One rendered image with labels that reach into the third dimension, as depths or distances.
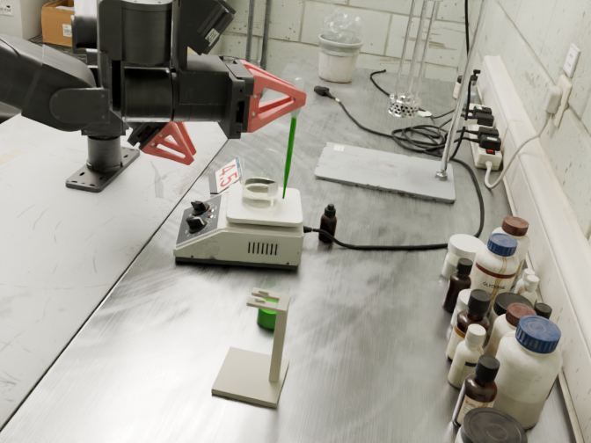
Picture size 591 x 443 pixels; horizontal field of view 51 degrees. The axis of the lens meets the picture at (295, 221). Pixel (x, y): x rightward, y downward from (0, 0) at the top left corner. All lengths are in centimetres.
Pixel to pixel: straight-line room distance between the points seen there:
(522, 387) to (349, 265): 38
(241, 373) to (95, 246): 37
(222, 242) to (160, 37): 41
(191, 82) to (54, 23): 285
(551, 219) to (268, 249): 47
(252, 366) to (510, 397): 31
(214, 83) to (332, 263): 46
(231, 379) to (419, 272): 41
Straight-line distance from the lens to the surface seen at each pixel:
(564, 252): 102
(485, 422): 72
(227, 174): 124
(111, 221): 111
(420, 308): 97
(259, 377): 79
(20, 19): 350
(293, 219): 96
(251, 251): 97
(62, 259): 101
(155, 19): 64
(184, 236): 99
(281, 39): 345
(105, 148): 124
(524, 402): 80
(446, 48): 339
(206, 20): 66
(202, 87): 66
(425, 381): 85
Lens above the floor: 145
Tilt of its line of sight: 29 degrees down
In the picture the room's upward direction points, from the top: 7 degrees clockwise
